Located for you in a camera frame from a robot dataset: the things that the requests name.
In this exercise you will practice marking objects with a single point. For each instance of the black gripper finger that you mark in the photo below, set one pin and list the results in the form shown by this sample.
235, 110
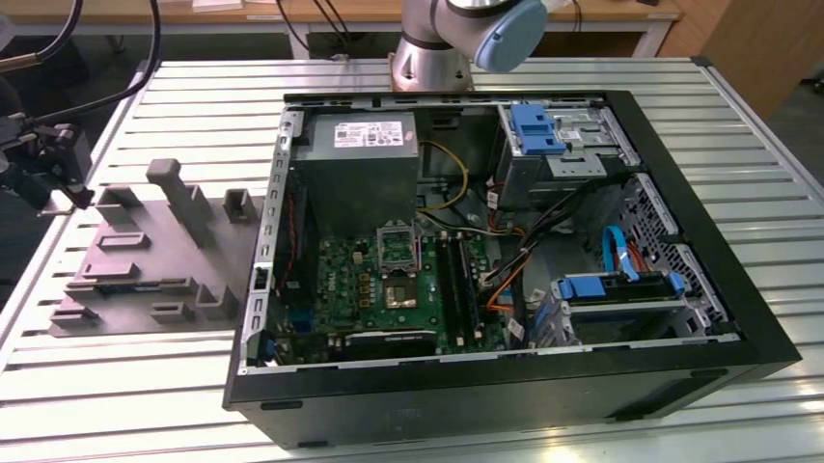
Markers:
74, 154
28, 185

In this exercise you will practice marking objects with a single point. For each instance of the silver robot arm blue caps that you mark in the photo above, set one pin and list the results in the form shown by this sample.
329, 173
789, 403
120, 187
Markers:
427, 62

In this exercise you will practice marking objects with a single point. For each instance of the CPU socket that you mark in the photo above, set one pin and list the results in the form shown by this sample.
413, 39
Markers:
403, 295

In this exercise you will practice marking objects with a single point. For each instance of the black chair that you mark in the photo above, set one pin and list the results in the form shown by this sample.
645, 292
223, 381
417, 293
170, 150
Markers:
46, 91

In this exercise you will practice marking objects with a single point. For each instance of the grey parts rack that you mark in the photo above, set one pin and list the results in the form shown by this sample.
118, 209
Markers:
174, 251

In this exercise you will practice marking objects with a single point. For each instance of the wooden desk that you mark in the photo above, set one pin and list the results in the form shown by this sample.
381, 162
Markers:
212, 17

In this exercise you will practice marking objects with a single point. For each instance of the white box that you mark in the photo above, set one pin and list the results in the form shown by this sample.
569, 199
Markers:
215, 5

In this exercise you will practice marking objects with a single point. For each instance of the grey power supply unit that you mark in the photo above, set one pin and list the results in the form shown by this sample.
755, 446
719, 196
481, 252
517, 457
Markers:
361, 188

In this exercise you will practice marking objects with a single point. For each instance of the blue expansion slot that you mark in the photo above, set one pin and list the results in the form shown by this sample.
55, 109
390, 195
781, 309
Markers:
299, 322

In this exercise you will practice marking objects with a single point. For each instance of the green motherboard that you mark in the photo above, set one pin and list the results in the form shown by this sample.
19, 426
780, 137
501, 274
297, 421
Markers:
341, 289

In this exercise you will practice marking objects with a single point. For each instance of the blue VGA port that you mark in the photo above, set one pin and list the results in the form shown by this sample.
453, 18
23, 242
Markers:
267, 349

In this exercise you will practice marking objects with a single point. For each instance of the black graphics card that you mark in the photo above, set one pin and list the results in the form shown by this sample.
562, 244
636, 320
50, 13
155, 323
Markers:
386, 345

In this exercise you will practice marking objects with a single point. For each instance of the black RAM slot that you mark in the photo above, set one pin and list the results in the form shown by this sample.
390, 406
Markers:
461, 289
449, 289

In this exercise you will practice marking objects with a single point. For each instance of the white power connector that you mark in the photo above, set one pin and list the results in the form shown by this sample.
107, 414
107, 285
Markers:
486, 279

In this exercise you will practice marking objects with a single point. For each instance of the metal drive cage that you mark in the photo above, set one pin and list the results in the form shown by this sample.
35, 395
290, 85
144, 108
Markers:
618, 323
580, 164

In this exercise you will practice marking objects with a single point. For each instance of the black PC case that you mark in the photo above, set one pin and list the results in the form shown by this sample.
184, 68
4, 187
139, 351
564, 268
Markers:
450, 415

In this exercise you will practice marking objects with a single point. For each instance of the blue carrier with black disk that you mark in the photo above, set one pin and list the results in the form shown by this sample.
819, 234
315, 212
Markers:
582, 287

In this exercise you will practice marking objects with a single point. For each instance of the wooden cabinet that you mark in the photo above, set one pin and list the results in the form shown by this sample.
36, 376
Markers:
760, 48

